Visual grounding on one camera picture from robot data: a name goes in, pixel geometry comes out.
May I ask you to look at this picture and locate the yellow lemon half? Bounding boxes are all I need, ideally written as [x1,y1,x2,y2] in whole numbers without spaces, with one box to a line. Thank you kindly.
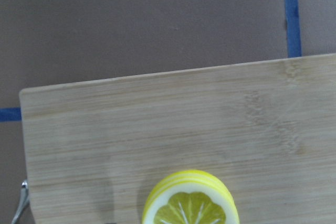
[142,170,240,223]

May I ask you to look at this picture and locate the wooden cutting board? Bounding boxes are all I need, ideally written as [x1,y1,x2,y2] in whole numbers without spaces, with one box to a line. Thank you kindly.
[19,55,335,223]

